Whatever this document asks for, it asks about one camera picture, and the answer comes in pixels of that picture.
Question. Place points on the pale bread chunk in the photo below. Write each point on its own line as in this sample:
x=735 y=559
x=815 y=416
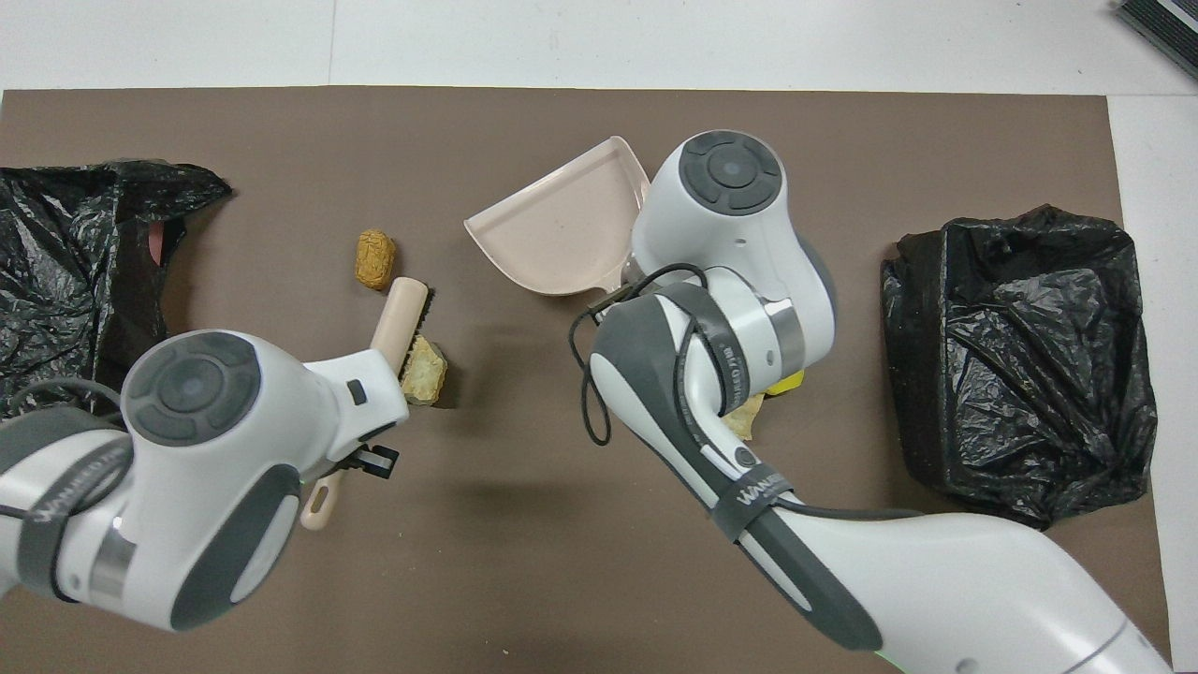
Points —
x=426 y=370
x=746 y=419

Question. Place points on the yellow sponge piece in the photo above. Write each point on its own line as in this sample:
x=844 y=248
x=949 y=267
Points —
x=791 y=382

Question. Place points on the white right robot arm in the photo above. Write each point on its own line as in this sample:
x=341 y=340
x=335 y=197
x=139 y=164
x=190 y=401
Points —
x=730 y=234

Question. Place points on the bin with black bag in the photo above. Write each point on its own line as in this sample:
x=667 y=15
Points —
x=56 y=262
x=1029 y=374

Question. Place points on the beige plastic dustpan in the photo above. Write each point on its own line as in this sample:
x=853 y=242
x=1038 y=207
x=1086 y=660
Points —
x=562 y=225

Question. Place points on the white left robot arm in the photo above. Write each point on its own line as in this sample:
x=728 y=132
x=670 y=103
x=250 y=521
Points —
x=187 y=468

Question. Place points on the brown croquette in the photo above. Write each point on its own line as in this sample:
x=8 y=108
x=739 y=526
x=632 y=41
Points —
x=374 y=260

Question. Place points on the beige hand brush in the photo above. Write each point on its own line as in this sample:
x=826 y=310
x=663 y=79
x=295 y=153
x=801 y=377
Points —
x=398 y=318

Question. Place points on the brown table mat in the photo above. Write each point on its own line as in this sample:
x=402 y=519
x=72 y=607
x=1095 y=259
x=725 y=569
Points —
x=468 y=562

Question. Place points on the dark ribbed object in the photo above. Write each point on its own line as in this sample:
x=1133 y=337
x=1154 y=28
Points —
x=1165 y=23

